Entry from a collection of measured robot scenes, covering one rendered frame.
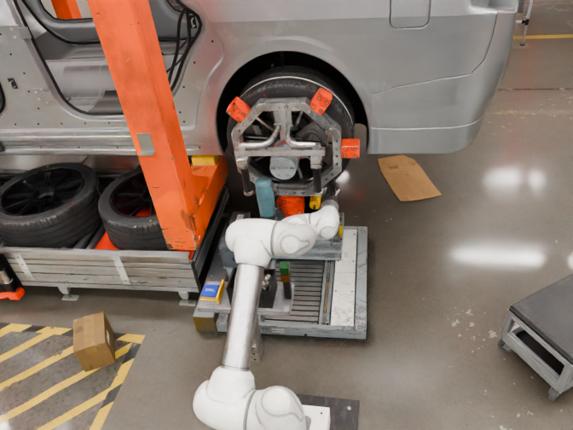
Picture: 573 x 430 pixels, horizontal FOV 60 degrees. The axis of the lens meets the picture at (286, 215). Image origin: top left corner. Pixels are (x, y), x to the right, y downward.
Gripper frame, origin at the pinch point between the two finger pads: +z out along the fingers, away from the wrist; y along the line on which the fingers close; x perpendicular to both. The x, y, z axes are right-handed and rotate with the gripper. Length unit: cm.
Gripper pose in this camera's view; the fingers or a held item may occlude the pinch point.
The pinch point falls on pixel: (332, 182)
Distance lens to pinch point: 261.6
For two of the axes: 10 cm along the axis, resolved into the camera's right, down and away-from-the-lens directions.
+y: 6.3, -5.4, -5.5
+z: 1.4, -6.3, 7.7
